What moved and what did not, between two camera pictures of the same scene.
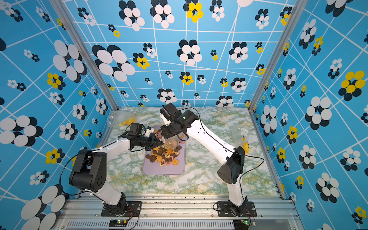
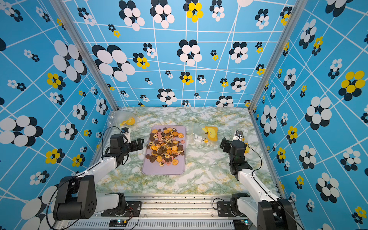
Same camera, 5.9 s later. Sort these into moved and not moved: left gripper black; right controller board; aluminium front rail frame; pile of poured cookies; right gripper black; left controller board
Moved: left gripper black; right gripper black
Not moved: left controller board; aluminium front rail frame; right controller board; pile of poured cookies
